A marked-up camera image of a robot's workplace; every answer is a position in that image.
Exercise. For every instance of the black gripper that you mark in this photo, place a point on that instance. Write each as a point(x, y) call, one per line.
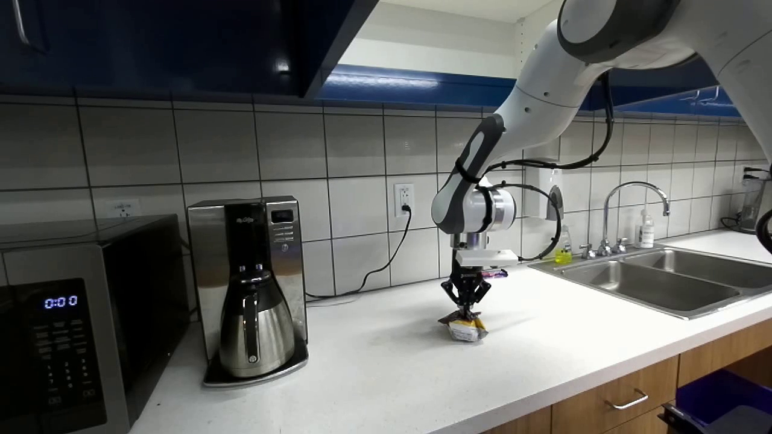
point(466, 282)

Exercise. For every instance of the white wall outlet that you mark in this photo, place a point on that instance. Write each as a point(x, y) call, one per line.
point(403, 194)

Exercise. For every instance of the purple candy bar wrapper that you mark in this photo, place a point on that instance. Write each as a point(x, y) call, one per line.
point(498, 273)

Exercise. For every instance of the chrome gooseneck faucet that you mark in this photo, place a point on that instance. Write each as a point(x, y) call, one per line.
point(636, 184)

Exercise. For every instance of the black steel coffee maker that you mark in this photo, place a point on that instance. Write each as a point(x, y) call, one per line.
point(273, 231)

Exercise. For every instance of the blue cupboard door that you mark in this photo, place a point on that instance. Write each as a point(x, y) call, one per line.
point(643, 92)
point(321, 38)

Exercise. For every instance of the yellow dish soap bottle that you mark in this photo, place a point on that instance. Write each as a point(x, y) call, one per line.
point(562, 255)

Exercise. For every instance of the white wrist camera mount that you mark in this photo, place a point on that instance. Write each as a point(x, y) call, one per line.
point(491, 259)

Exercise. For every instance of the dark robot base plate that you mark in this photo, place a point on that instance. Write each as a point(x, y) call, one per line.
point(724, 399)

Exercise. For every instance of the wooden drawer front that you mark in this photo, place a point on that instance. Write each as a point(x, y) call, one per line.
point(586, 400)

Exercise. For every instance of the stainless steel sink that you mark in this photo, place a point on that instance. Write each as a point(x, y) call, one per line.
point(643, 284)

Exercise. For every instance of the silver yellow snack packet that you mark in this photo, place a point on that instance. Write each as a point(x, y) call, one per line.
point(464, 329)

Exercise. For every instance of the blue glossy wall cabinet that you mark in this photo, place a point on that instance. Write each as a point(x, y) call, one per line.
point(146, 49)

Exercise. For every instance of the steel coffee carafe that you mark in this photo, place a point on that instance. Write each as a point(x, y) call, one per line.
point(256, 338)

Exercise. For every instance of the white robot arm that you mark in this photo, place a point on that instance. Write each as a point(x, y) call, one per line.
point(547, 86)

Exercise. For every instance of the black steel microwave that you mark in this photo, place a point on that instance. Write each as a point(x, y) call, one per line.
point(80, 338)

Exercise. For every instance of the wooden base cabinet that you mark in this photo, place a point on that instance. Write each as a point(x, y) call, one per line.
point(580, 417)

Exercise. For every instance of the small white bottle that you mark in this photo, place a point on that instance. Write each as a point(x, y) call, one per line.
point(647, 234)

